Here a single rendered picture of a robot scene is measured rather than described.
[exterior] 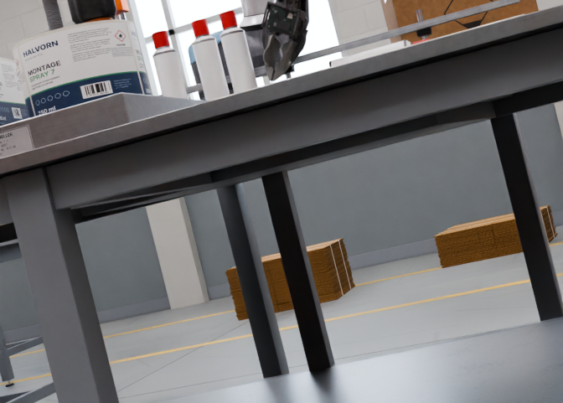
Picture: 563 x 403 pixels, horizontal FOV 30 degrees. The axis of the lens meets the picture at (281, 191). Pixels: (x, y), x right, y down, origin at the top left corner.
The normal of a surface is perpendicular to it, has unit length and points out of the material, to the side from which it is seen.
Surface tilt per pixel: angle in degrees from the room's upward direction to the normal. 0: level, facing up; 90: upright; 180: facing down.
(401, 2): 90
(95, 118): 90
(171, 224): 90
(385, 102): 90
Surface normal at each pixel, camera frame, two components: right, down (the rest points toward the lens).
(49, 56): -0.29, 0.07
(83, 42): 0.27, -0.07
